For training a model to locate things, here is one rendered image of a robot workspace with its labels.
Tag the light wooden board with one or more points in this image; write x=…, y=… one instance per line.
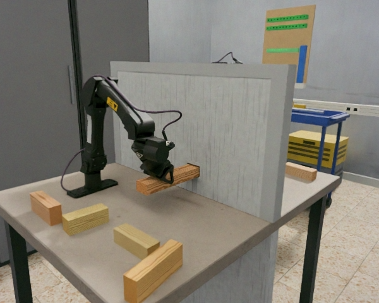
x=151, y=184

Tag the grey panel wall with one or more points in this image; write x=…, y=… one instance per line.
x=235, y=121

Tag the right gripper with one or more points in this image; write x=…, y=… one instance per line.
x=158, y=170

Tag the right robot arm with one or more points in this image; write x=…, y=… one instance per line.
x=139, y=125

